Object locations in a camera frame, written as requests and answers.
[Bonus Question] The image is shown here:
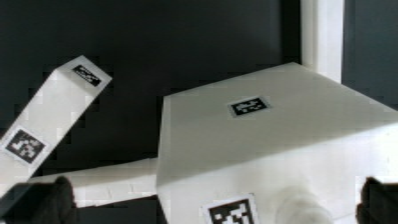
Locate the white right fence bar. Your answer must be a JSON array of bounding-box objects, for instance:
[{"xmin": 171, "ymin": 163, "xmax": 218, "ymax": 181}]
[{"xmin": 28, "ymin": 158, "xmax": 157, "ymax": 208}]

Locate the white front fence bar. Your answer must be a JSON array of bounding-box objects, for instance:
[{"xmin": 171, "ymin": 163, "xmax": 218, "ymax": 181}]
[{"xmin": 299, "ymin": 0, "xmax": 344, "ymax": 82}]

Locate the white cabinet body box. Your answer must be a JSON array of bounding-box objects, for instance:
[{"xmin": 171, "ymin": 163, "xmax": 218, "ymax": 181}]
[{"xmin": 155, "ymin": 63, "xmax": 398, "ymax": 224}]

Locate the white fence bar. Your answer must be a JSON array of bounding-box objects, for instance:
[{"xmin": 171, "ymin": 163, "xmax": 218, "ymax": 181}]
[
  {"xmin": 299, "ymin": 0, "xmax": 344, "ymax": 82},
  {"xmin": 28, "ymin": 158, "xmax": 157, "ymax": 208}
]

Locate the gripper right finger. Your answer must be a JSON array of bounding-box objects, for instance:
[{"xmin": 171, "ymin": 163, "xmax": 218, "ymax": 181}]
[{"xmin": 354, "ymin": 177, "xmax": 398, "ymax": 224}]

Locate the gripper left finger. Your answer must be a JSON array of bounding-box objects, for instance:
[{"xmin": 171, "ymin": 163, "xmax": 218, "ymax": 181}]
[{"xmin": 0, "ymin": 176, "xmax": 77, "ymax": 224}]

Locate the white cabinet block with hole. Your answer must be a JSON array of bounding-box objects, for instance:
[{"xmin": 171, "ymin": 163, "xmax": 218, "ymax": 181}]
[{"xmin": 0, "ymin": 56, "xmax": 111, "ymax": 197}]

